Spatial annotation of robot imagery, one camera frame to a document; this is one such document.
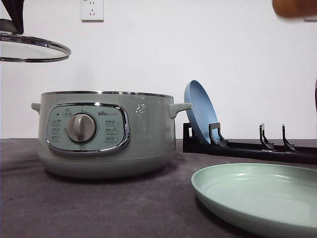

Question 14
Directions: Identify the blue plate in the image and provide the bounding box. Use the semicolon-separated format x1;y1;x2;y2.
184;80;219;144

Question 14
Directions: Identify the green plate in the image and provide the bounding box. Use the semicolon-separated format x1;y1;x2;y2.
191;163;317;238

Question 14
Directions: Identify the white wall socket left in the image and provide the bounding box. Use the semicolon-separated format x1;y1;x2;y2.
80;0;105;23

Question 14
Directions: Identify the brown potato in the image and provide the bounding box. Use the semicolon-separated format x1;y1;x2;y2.
272;0;317;18

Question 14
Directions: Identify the green electric steamer pot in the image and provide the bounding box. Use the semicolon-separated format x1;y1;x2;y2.
32;91;192;179

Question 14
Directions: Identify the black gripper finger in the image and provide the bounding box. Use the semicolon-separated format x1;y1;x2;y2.
1;0;24;34

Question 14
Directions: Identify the white wall socket right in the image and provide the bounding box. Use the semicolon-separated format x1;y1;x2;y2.
304;15;317;22

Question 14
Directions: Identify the grey table cloth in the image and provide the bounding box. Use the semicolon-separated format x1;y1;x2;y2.
0;138;317;238

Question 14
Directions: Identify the white wall socket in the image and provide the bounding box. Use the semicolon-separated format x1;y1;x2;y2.
80;0;105;23
304;15;317;22

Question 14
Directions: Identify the black plate rack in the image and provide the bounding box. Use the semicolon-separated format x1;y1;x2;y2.
183;122;317;164

